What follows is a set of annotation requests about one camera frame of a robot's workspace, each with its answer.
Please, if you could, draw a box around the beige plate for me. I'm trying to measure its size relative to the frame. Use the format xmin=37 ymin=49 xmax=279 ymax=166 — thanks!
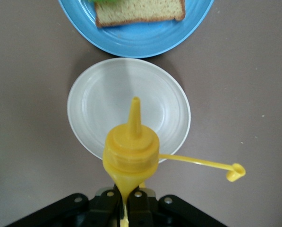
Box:
xmin=67 ymin=58 xmax=192 ymax=164

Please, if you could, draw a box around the yellow squeeze bottle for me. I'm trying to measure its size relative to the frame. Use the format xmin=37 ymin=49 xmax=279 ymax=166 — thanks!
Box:
xmin=102 ymin=96 xmax=247 ymax=227

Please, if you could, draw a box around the blue plate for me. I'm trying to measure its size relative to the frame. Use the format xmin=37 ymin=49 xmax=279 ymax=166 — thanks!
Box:
xmin=58 ymin=0 xmax=215 ymax=59

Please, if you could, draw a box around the square brown bread slice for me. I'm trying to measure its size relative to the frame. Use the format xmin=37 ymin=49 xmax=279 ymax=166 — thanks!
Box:
xmin=94 ymin=0 xmax=186 ymax=28

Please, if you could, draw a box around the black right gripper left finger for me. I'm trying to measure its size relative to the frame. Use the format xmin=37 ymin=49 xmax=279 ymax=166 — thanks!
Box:
xmin=3 ymin=190 xmax=121 ymax=227

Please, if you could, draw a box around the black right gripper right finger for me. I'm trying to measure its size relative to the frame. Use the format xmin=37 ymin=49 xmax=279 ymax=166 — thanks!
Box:
xmin=128 ymin=189 xmax=229 ymax=227

